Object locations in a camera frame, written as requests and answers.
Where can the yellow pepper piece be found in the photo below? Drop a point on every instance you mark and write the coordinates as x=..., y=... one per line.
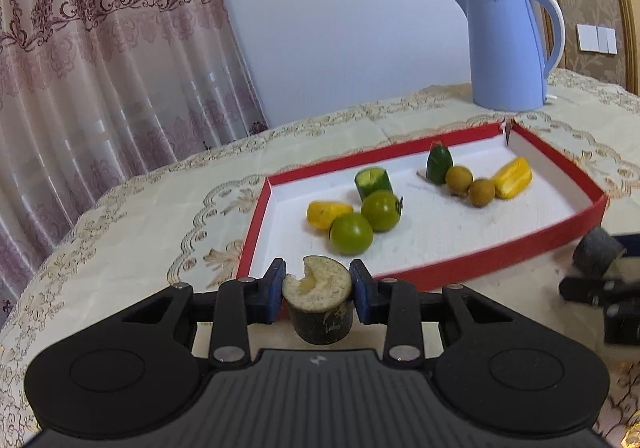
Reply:
x=320, y=215
x=512, y=178

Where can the cream embroidered tablecloth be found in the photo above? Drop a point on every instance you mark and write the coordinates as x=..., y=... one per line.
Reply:
x=189, y=220

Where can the green cucumber end piece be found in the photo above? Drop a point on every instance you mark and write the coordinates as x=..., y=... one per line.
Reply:
x=438, y=163

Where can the green cucumber cylinder piece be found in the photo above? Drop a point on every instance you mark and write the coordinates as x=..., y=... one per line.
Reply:
x=370, y=180

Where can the white wall switch panel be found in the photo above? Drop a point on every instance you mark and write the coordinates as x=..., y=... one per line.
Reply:
x=599, y=39

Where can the blue electric kettle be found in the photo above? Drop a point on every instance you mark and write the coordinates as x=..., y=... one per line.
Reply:
x=509, y=68

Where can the green round fruit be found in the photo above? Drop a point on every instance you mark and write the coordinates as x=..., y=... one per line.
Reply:
x=382, y=210
x=351, y=234

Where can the brown longan with stem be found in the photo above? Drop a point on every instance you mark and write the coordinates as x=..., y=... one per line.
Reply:
x=457, y=179

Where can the patterned pink curtain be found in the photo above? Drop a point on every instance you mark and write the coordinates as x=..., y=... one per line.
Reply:
x=94, y=92

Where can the red shallow cardboard tray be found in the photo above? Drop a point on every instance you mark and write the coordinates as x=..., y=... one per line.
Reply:
x=440, y=239

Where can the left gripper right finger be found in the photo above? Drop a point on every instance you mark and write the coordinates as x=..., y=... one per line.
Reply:
x=492, y=366

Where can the yellow brown longan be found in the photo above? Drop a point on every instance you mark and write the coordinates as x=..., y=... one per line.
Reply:
x=482, y=192

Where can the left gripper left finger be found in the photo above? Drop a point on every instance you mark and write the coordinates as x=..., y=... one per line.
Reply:
x=140, y=368

